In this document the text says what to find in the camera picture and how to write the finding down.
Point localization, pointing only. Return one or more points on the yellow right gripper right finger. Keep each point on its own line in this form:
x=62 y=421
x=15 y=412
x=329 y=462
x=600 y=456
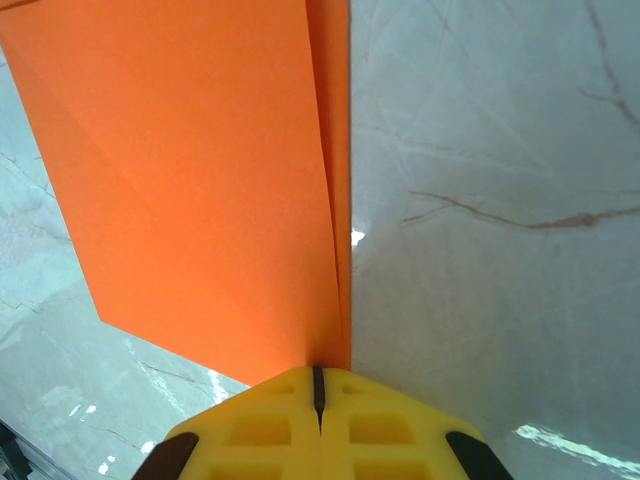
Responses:
x=390 y=440

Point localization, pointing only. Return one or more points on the orange paper sheet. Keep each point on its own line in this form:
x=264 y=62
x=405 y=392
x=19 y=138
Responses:
x=175 y=175

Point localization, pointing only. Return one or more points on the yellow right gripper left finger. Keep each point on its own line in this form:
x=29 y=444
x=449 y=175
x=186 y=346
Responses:
x=250 y=440

